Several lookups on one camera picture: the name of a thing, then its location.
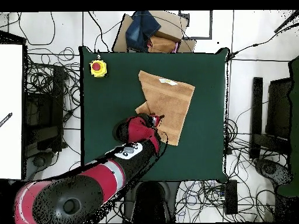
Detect tan terry towel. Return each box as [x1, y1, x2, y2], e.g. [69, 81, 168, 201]
[134, 70, 196, 146]

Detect black flat bar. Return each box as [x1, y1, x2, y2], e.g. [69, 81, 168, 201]
[249, 76, 264, 161]

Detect dark green table cloth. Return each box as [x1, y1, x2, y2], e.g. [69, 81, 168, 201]
[78, 45, 230, 184]

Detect folded tan towel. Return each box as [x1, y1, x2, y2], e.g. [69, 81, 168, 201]
[147, 35, 179, 54]

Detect yellow emergency stop button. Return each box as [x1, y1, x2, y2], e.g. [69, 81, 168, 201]
[89, 59, 109, 79]

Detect blue denim jeans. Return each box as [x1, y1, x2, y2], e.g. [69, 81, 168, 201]
[125, 10, 162, 53]

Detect brown cardboard box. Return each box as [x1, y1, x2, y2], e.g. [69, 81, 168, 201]
[112, 10, 197, 54]

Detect black power strip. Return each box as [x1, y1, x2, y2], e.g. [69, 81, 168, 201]
[224, 179, 239, 215]

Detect black equipment case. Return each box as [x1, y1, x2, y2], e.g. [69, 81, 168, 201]
[23, 64, 65, 153]

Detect black box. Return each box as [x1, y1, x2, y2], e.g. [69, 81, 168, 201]
[265, 78, 293, 141]

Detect green cloth on side table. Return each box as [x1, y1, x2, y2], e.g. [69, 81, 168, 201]
[277, 55, 299, 197]

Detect white desk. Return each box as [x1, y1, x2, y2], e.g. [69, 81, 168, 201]
[0, 44, 23, 180]

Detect black rod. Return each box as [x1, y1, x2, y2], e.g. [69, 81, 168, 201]
[273, 10, 299, 34]

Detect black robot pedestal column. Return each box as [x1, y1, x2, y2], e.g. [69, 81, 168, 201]
[122, 181, 181, 224]

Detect black square metal frame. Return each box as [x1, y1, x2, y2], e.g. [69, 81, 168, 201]
[178, 9, 214, 40]

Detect black pedestal foot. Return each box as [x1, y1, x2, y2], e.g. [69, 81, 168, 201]
[25, 151, 55, 180]
[253, 157, 293, 187]

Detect black cable with connector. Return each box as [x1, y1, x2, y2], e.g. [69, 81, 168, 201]
[227, 22, 299, 60]

